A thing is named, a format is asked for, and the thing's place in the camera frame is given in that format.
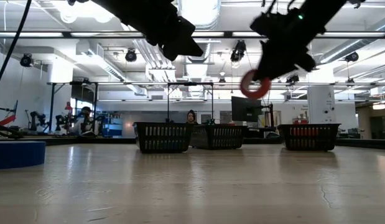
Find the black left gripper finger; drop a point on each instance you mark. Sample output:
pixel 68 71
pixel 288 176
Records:
pixel 190 46
pixel 175 49

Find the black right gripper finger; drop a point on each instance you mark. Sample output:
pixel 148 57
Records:
pixel 274 60
pixel 305 62

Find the red tape roll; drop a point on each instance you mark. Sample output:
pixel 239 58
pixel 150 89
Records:
pixel 256 95

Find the black background robot arm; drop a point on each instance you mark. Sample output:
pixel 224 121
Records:
pixel 61 121
pixel 38 119

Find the blue tape roll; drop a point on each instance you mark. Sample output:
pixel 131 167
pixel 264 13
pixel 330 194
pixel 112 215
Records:
pixel 18 155

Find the black ceiling spotlight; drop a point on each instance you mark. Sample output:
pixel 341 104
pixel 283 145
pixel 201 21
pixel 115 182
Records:
pixel 131 55
pixel 292 79
pixel 239 50
pixel 352 56
pixel 26 60

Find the white pillar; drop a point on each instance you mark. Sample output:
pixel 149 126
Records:
pixel 319 105

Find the black background monitor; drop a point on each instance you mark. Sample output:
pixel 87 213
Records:
pixel 245 109

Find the person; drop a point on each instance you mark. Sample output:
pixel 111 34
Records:
pixel 191 116
pixel 83 124

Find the black slotted plastic basket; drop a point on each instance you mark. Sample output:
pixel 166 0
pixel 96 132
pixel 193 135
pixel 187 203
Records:
pixel 162 137
pixel 308 137
pixel 220 137

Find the red and blue background equipment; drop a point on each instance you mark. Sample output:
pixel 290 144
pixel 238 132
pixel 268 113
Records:
pixel 7 119

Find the silver ventilation duct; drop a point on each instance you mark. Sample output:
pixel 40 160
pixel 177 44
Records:
pixel 341 51

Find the lit wall lamp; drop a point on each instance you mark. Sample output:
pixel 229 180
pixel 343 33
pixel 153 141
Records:
pixel 378 106

